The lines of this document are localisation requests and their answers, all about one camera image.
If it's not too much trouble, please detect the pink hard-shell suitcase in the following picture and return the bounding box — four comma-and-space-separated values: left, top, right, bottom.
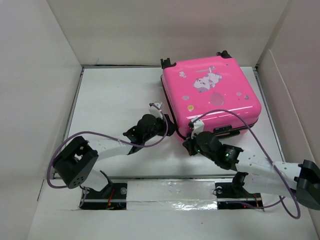
160, 50, 262, 140

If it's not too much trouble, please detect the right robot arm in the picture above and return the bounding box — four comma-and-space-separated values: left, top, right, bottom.
182, 131, 320, 210

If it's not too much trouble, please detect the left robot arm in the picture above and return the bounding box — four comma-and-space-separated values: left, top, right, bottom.
52, 114, 176, 199

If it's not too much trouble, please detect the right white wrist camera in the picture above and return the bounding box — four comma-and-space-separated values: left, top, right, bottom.
189, 118, 205, 139

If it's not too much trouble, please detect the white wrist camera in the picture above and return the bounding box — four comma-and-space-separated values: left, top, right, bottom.
149, 102, 163, 119
189, 118, 205, 139

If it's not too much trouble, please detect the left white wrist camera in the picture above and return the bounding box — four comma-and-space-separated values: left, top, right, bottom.
149, 102, 163, 119

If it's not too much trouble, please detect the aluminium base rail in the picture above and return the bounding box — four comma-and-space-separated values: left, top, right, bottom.
80, 178, 263, 211

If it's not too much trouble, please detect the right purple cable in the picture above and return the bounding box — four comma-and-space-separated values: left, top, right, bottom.
190, 109, 301, 220

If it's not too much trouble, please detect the purple cable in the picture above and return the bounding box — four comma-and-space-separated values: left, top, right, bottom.
190, 109, 301, 220
46, 102, 168, 190

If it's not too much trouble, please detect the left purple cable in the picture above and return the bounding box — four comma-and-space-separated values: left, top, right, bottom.
46, 102, 168, 190

